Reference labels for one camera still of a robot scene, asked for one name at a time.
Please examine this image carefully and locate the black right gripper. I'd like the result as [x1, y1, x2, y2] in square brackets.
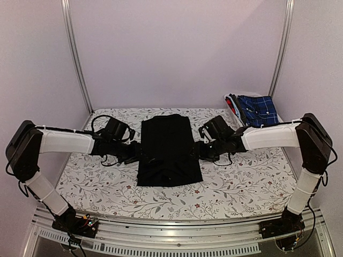
[188, 138, 226, 162]

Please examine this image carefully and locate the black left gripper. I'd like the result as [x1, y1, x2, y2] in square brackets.
[109, 140, 148, 165]

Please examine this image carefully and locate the black long sleeve shirt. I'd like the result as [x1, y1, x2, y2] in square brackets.
[137, 114, 203, 187]

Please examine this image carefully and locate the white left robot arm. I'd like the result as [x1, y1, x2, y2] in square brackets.
[5, 118, 142, 232]

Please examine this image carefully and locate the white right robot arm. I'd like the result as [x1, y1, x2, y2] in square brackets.
[191, 113, 334, 233]

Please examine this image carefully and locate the light blue folded shirt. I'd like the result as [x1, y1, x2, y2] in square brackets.
[228, 97, 241, 119]

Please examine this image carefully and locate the red black plaid shirt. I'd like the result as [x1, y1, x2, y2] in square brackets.
[225, 97, 236, 114]

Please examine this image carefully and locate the blue plaid shirt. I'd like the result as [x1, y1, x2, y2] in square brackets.
[237, 95, 279, 127]

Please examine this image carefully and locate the dark grey folded shirt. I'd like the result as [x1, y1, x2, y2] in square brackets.
[233, 95, 248, 126]

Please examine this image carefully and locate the floral white tablecloth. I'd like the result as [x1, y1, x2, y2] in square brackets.
[53, 107, 303, 221]

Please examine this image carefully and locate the white plastic laundry basket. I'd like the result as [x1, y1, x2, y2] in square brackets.
[224, 94, 247, 126]

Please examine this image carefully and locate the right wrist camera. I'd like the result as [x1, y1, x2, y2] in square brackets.
[198, 116, 235, 142]

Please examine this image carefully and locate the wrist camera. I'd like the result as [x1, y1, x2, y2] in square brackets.
[198, 116, 235, 142]
[102, 118, 135, 142]

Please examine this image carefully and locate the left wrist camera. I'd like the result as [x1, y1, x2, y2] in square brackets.
[102, 118, 135, 142]

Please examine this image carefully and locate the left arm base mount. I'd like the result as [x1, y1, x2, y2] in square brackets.
[52, 209, 99, 238]

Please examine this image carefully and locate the aluminium front rail frame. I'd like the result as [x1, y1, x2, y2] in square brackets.
[23, 207, 338, 256]

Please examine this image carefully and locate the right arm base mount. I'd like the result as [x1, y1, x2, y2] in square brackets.
[258, 208, 305, 251]

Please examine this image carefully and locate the right aluminium corner post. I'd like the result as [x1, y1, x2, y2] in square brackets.
[268, 0, 295, 98]

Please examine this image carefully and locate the aluminium corner post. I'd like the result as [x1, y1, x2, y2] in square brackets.
[268, 0, 295, 98]
[61, 0, 94, 114]

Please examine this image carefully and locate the left aluminium corner post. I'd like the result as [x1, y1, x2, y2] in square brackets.
[61, 0, 94, 114]

